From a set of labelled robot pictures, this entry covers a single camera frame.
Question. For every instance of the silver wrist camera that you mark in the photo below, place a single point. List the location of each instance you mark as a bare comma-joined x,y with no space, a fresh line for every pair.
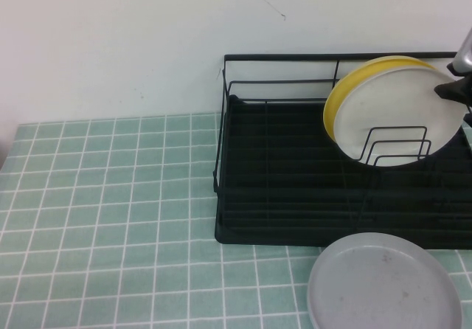
465,54

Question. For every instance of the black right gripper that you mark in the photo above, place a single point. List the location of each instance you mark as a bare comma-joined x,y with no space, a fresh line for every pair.
468,89

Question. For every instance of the grey plate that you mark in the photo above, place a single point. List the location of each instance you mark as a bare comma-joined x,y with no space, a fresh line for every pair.
383,288

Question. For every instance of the green tiled tablecloth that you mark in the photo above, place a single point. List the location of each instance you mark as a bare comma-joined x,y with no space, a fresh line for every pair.
110,233

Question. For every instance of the yellow plate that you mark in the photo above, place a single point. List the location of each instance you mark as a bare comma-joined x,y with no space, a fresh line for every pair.
337,100

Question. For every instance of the white plate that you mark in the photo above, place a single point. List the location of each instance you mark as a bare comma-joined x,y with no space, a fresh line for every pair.
391,100

